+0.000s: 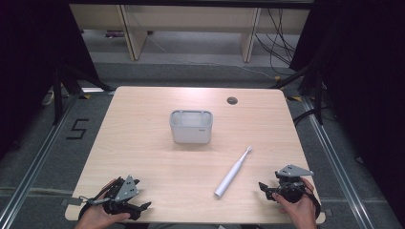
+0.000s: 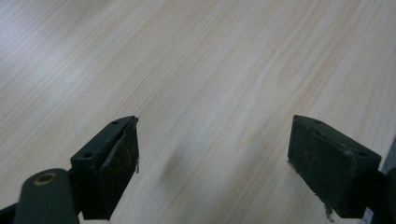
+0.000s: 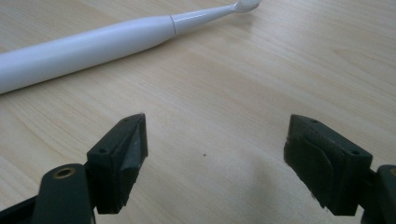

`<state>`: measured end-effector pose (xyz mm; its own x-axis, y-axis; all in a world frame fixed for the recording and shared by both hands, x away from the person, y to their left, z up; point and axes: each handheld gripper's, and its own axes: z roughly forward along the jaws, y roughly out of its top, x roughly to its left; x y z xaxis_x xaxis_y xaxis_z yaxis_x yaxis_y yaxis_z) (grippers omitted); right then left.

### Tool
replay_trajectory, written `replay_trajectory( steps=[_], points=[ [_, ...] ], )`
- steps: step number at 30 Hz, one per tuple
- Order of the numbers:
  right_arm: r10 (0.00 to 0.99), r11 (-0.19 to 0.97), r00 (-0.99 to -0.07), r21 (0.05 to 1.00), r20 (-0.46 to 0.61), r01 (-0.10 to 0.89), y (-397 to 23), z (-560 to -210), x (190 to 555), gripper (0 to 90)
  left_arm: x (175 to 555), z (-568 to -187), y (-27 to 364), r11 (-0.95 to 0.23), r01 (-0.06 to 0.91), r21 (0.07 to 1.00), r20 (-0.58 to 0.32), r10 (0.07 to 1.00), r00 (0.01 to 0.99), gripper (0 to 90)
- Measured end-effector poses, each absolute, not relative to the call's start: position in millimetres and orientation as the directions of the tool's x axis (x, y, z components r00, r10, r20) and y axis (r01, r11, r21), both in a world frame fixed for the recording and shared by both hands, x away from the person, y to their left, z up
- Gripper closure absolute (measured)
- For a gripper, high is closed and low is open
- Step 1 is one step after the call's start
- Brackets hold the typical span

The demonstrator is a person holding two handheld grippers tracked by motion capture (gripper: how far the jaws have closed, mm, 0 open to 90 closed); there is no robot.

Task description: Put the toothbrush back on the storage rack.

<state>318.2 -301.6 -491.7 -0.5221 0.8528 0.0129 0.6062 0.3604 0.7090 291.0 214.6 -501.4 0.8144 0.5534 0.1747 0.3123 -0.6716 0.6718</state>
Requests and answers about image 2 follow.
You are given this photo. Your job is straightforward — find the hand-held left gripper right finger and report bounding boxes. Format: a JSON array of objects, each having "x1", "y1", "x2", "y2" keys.
[{"x1": 287, "y1": 114, "x2": 383, "y2": 219}]

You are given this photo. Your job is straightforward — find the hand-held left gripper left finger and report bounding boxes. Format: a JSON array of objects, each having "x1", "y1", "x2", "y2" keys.
[{"x1": 70, "y1": 115, "x2": 140, "y2": 221}]

